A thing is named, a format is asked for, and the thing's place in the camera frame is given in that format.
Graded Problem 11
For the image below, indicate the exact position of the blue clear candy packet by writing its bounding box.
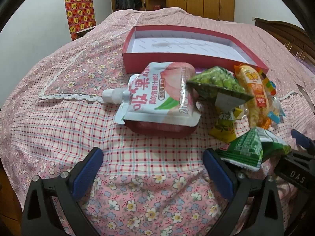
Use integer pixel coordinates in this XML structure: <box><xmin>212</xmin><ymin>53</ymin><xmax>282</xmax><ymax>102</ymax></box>
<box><xmin>267</xmin><ymin>98</ymin><xmax>287</xmax><ymax>124</ymax></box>

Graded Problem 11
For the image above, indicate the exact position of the orange puffed snack packet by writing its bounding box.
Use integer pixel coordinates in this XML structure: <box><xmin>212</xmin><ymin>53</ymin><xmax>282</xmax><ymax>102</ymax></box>
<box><xmin>233</xmin><ymin>63</ymin><xmax>273</xmax><ymax>128</ymax></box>

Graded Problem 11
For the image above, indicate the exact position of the red and yellow wall poster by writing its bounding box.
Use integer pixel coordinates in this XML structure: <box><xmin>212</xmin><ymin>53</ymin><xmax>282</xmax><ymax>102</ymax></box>
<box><xmin>64</xmin><ymin>0</ymin><xmax>96</xmax><ymax>41</ymax></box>

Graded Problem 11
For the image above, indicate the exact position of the peach jelly drink pouch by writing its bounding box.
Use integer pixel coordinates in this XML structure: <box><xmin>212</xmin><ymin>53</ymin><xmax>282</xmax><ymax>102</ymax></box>
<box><xmin>102</xmin><ymin>61</ymin><xmax>201</xmax><ymax>128</ymax></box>

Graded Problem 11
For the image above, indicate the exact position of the silver metal piece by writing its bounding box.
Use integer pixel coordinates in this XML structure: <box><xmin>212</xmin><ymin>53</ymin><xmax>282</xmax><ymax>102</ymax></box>
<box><xmin>296</xmin><ymin>84</ymin><xmax>310</xmax><ymax>104</ymax></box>

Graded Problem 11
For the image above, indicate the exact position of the green pea snack packet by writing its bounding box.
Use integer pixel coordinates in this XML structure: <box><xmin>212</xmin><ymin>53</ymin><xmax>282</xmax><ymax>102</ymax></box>
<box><xmin>186</xmin><ymin>66</ymin><xmax>255</xmax><ymax>111</ymax></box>

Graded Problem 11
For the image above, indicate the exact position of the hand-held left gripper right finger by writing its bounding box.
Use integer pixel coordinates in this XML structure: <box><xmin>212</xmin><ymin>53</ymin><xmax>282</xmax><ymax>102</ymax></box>
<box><xmin>202</xmin><ymin>148</ymin><xmax>287</xmax><ymax>236</ymax></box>

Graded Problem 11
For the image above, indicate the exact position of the colourful gummy candy packet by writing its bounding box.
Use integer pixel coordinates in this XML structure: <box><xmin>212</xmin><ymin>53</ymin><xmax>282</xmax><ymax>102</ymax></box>
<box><xmin>261</xmin><ymin>72</ymin><xmax>277</xmax><ymax>96</ymax></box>

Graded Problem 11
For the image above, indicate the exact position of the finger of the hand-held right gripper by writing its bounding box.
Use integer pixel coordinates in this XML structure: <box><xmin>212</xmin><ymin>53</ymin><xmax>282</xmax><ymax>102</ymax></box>
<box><xmin>282</xmin><ymin>151</ymin><xmax>315</xmax><ymax>165</ymax></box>
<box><xmin>291</xmin><ymin>128</ymin><xmax>315</xmax><ymax>156</ymax></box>

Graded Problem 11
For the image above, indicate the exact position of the red cardboard box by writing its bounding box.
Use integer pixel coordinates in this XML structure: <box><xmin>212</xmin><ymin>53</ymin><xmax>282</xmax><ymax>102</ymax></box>
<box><xmin>122</xmin><ymin>25</ymin><xmax>269</xmax><ymax>74</ymax></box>

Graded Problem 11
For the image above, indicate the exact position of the dark wooden headboard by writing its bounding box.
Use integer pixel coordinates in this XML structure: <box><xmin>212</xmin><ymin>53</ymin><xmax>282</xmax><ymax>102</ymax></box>
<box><xmin>255</xmin><ymin>17</ymin><xmax>315</xmax><ymax>64</ymax></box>

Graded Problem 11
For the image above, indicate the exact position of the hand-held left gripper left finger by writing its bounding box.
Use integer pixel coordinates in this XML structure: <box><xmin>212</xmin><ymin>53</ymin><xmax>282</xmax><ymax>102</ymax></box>
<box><xmin>22</xmin><ymin>147</ymin><xmax>104</xmax><ymax>236</ymax></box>

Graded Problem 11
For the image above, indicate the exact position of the small bedside table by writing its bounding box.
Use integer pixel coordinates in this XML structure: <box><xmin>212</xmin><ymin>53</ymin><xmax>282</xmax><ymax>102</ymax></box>
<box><xmin>74</xmin><ymin>25</ymin><xmax>99</xmax><ymax>40</ymax></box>

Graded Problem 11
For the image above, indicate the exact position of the yellow snack packet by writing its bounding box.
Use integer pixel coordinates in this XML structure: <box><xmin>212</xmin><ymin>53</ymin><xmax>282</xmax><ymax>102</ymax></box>
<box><xmin>208</xmin><ymin>107</ymin><xmax>243</xmax><ymax>143</ymax></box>

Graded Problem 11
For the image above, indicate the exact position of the purple pillow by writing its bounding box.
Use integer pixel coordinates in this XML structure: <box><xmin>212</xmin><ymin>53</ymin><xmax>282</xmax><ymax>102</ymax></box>
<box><xmin>296</xmin><ymin>56</ymin><xmax>315</xmax><ymax>74</ymax></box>

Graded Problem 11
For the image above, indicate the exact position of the green and white snack packet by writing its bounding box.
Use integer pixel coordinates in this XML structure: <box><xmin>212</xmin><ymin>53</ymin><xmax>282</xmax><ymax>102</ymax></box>
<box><xmin>215</xmin><ymin>126</ymin><xmax>292</xmax><ymax>171</ymax></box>

